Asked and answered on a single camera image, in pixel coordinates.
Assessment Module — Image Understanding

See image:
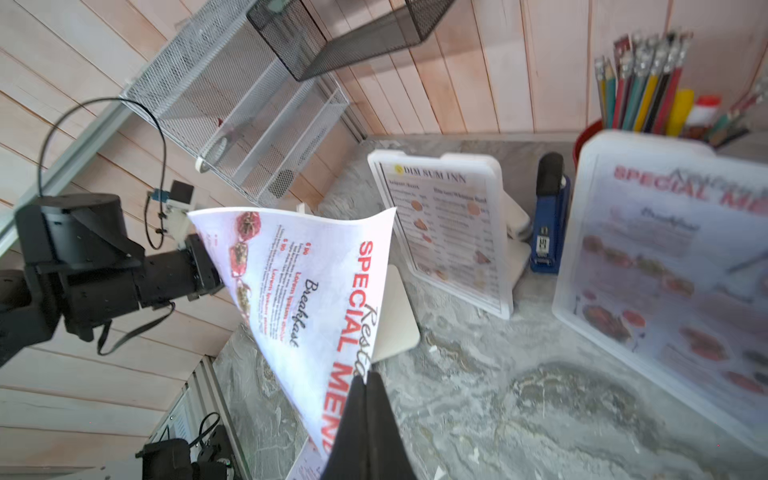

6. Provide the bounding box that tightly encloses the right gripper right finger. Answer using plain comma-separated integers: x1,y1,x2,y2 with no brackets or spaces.
365,371,417,480

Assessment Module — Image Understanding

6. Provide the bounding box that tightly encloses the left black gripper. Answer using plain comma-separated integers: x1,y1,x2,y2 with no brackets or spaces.
14,194,224,342

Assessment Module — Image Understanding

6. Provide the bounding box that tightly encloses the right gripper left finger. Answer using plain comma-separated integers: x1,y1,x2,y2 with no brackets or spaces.
321,376,368,480

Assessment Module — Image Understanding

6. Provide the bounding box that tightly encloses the white menu holder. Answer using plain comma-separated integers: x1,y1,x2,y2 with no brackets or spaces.
552,130,767,454
290,209,419,366
367,150,532,319

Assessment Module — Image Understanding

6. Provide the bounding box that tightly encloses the pink special menu sheet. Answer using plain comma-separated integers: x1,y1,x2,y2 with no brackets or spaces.
286,438,326,480
190,207,396,457

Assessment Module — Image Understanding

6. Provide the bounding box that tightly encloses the white tape roll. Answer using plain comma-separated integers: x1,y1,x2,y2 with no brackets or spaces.
195,136,230,174

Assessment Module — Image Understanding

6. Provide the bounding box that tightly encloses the blue stapler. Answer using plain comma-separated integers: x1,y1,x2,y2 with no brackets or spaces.
530,152,571,274

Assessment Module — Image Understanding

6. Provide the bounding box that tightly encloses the red pen cup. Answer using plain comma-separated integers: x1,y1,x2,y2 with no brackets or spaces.
572,30,767,164

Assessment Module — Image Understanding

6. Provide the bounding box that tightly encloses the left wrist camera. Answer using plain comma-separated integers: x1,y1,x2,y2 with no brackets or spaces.
149,180,197,249

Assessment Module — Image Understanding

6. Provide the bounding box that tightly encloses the white wire wall shelf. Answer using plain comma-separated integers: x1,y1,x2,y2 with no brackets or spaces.
122,1,349,208

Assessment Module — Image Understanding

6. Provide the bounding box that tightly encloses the black mesh wall basket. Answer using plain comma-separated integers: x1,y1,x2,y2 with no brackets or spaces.
246,1,453,82

